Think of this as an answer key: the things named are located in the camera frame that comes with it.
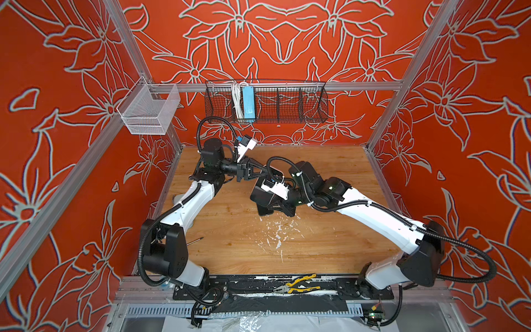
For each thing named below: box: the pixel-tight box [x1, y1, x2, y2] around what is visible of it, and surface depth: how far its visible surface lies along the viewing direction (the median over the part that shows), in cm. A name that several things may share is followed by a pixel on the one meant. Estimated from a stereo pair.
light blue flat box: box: [242, 85, 256, 120], surface depth 92 cm
